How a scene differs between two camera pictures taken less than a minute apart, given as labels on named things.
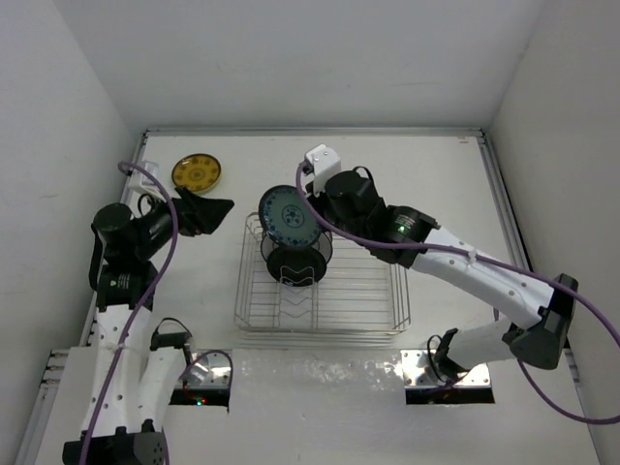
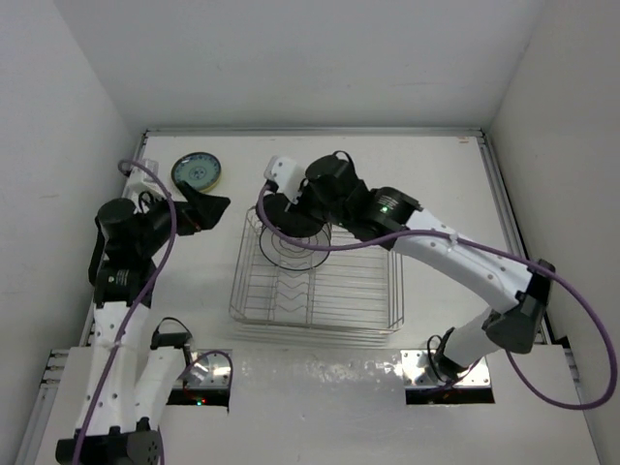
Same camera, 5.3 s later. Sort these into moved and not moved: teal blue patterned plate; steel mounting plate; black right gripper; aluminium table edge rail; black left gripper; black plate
Moved: teal blue patterned plate; black plate
Not moved: steel mounting plate; black right gripper; aluminium table edge rail; black left gripper
